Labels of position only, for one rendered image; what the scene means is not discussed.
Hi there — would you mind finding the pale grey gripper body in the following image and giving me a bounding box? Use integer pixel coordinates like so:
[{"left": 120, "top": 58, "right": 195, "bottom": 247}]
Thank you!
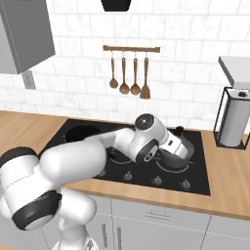
[{"left": 177, "top": 135, "right": 195, "bottom": 160}]

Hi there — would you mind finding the dark grey pan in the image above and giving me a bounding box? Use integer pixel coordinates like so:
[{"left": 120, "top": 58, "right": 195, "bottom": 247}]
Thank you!
[{"left": 157, "top": 125, "right": 196, "bottom": 171}]

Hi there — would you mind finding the black hob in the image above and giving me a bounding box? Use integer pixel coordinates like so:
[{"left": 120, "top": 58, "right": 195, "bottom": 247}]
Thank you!
[{"left": 38, "top": 118, "right": 212, "bottom": 197}]

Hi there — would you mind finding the white paper towel roll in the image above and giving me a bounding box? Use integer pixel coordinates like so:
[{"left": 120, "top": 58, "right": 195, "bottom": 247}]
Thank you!
[{"left": 219, "top": 89, "right": 250, "bottom": 147}]

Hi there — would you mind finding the grey drawer front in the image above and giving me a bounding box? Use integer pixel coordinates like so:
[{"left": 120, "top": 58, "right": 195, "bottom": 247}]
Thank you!
[
  {"left": 198, "top": 214, "right": 250, "bottom": 250},
  {"left": 109, "top": 197, "right": 213, "bottom": 232}
]

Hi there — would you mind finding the wooden spatula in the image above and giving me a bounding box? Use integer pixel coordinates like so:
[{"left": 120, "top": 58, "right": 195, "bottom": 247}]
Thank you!
[{"left": 140, "top": 56, "right": 151, "bottom": 101}]

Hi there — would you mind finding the wooden ladle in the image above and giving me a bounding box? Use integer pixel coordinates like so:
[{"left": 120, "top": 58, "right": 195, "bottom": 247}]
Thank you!
[{"left": 118, "top": 56, "right": 131, "bottom": 96}]

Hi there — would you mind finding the grey cupboard door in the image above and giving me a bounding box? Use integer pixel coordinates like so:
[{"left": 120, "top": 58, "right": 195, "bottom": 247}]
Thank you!
[
  {"left": 85, "top": 194, "right": 114, "bottom": 250},
  {"left": 111, "top": 215, "right": 210, "bottom": 250}
]

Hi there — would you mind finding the small wooden spoon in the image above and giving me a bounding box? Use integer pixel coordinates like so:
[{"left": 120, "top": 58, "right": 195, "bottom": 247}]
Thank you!
[{"left": 108, "top": 57, "right": 119, "bottom": 90}]

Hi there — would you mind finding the black pot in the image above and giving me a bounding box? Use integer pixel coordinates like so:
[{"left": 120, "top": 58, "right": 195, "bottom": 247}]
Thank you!
[{"left": 64, "top": 124, "right": 103, "bottom": 145}]

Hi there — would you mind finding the black range hood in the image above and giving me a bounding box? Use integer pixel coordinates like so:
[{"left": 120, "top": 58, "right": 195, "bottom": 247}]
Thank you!
[{"left": 100, "top": 0, "right": 133, "bottom": 13}]

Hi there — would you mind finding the black wire towel stand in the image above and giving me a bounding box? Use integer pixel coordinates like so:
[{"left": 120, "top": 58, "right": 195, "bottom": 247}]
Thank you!
[{"left": 212, "top": 85, "right": 250, "bottom": 151}]

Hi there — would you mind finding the grey drawer handle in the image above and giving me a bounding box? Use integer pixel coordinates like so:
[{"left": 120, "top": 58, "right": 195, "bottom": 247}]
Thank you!
[{"left": 145, "top": 210, "right": 172, "bottom": 221}]

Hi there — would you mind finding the pale grey wall cupboard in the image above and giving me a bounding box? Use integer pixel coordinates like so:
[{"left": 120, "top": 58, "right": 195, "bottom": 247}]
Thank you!
[{"left": 217, "top": 55, "right": 250, "bottom": 90}]

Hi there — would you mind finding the grey cupboard door handle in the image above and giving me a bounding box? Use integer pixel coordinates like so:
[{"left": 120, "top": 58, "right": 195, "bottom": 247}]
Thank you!
[
  {"left": 116, "top": 226, "right": 123, "bottom": 250},
  {"left": 101, "top": 222, "right": 107, "bottom": 250}
]

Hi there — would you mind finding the wooden utensil rail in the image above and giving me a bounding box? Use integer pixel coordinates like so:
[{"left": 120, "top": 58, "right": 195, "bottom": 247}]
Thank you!
[{"left": 103, "top": 44, "right": 161, "bottom": 54}]

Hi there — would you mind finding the grey wall socket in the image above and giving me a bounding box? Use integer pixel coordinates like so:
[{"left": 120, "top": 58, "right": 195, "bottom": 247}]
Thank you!
[{"left": 21, "top": 69, "right": 37, "bottom": 91}]

